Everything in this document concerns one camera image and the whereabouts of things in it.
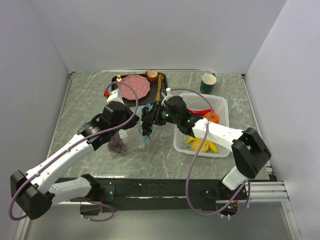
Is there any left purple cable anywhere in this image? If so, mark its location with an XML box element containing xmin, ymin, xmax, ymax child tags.
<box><xmin>8</xmin><ymin>81</ymin><xmax>140</xmax><ymax>223</ymax></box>

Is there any pink dotted plate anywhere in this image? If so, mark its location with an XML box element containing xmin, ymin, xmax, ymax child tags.
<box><xmin>118</xmin><ymin>75</ymin><xmax>150</xmax><ymax>101</ymax></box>

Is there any red chili pepper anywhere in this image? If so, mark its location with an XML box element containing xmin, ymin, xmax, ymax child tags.
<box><xmin>188</xmin><ymin>109</ymin><xmax>212</xmax><ymax>116</ymax></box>

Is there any yellow banana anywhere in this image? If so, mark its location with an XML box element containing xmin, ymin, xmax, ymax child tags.
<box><xmin>185</xmin><ymin>136</ymin><xmax>218</xmax><ymax>154</ymax></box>

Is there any red grape bunch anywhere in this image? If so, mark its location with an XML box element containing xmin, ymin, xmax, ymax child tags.
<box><xmin>107</xmin><ymin>139</ymin><xmax>127</xmax><ymax>153</ymax></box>

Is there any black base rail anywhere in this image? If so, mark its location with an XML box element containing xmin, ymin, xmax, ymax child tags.
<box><xmin>69</xmin><ymin>173</ymin><xmax>249</xmax><ymax>213</ymax></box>

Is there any black serving tray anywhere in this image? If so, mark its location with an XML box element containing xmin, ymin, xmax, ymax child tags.
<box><xmin>111</xmin><ymin>73</ymin><xmax>158</xmax><ymax>107</ymax></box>

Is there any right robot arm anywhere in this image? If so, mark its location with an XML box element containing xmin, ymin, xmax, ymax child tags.
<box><xmin>142</xmin><ymin>96</ymin><xmax>272</xmax><ymax>199</ymax></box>

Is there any dark purple grape bunch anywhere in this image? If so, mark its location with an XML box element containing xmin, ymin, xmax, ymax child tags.
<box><xmin>141</xmin><ymin>106</ymin><xmax>154</xmax><ymax>136</ymax></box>

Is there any clear zip top bag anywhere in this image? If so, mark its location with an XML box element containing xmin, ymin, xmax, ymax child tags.
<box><xmin>110</xmin><ymin>103</ymin><xmax>152</xmax><ymax>155</ymax></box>

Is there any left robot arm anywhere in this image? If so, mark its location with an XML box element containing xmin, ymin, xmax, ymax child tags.
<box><xmin>8</xmin><ymin>101</ymin><xmax>140</xmax><ymax>221</ymax></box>

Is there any gold spoon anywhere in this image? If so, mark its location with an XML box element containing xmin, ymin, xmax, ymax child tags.
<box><xmin>158</xmin><ymin>73</ymin><xmax>164</xmax><ymax>82</ymax></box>

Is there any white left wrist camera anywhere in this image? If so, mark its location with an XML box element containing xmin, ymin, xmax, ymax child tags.
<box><xmin>103</xmin><ymin>88</ymin><xmax>124</xmax><ymax>104</ymax></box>

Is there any gold fork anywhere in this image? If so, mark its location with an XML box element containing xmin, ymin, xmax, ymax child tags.
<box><xmin>116</xmin><ymin>75</ymin><xmax>122</xmax><ymax>82</ymax></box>

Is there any gold knife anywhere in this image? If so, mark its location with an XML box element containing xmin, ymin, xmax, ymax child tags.
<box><xmin>155</xmin><ymin>75</ymin><xmax>162</xmax><ymax>102</ymax></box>

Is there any yellow lemon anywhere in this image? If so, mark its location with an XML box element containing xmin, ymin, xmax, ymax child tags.
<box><xmin>190</xmin><ymin>138</ymin><xmax>209</xmax><ymax>153</ymax></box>

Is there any dark green cup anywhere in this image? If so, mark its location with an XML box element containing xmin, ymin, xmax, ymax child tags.
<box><xmin>200</xmin><ymin>73</ymin><xmax>217</xmax><ymax>95</ymax></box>

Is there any orange small cup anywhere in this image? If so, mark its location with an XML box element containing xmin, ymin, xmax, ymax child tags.
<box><xmin>145</xmin><ymin>70</ymin><xmax>159</xmax><ymax>83</ymax></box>

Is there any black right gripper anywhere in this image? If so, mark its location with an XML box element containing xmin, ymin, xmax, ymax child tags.
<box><xmin>141</xmin><ymin>101</ymin><xmax>180</xmax><ymax>126</ymax></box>

